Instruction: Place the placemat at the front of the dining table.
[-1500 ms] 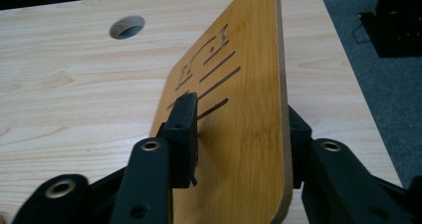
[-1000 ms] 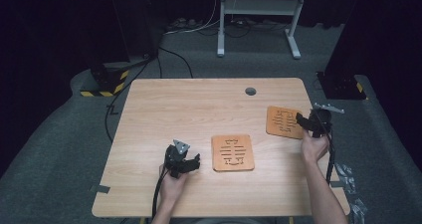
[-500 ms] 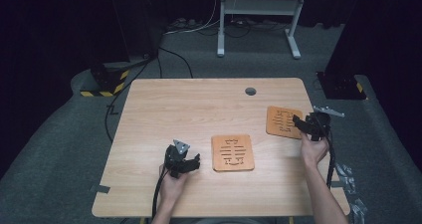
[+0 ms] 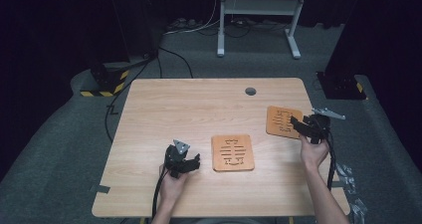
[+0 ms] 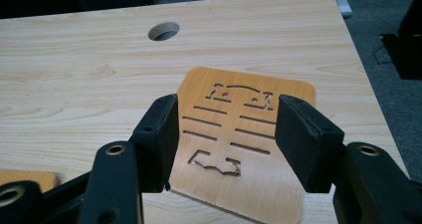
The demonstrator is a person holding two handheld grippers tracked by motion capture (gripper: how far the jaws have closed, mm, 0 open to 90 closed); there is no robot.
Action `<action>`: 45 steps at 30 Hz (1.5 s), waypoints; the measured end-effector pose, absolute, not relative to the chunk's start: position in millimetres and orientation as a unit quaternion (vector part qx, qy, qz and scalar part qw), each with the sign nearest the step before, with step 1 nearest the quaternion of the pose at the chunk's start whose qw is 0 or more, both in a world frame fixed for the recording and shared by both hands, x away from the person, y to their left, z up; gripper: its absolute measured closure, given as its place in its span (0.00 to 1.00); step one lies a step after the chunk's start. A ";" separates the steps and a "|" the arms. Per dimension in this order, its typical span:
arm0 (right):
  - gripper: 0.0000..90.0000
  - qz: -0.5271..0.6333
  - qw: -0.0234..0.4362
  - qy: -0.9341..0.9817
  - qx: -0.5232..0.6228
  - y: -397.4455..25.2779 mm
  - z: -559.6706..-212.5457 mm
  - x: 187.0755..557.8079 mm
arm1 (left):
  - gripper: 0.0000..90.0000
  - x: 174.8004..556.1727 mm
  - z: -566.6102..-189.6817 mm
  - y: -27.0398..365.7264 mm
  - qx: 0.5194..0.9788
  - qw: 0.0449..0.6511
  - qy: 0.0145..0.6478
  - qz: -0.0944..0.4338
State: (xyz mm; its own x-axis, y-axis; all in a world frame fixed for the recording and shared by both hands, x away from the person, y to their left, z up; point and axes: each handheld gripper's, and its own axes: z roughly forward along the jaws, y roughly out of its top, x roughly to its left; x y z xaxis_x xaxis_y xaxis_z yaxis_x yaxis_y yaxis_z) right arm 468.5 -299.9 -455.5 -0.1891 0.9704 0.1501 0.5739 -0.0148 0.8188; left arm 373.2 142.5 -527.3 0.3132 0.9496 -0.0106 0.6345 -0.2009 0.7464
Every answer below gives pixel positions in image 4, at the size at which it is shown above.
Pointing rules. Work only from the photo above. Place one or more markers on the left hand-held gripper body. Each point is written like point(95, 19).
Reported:
point(175, 159)

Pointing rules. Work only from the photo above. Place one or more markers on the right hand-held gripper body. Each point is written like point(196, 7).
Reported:
point(318, 126)

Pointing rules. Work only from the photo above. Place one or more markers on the square wooden slotted trivet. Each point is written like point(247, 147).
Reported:
point(233, 153)
point(282, 121)

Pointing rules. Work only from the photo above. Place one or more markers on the person's left hand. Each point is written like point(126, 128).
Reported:
point(172, 185)

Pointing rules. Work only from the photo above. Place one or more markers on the person's right hand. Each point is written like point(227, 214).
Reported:
point(313, 152)

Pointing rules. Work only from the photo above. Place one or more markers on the grey round table grommet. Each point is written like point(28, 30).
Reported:
point(250, 91)

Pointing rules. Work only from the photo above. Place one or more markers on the grey tape strip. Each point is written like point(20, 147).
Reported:
point(100, 188)
point(340, 184)

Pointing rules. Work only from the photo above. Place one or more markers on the crumpled clear plastic scraps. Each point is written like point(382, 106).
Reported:
point(353, 192)

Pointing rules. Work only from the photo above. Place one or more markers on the black yellow striped stand base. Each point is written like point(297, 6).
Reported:
point(106, 84)

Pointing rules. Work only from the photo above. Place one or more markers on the dark power strip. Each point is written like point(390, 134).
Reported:
point(182, 23)

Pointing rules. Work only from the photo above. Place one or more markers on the white metal stand frame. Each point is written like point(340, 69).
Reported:
point(258, 6)

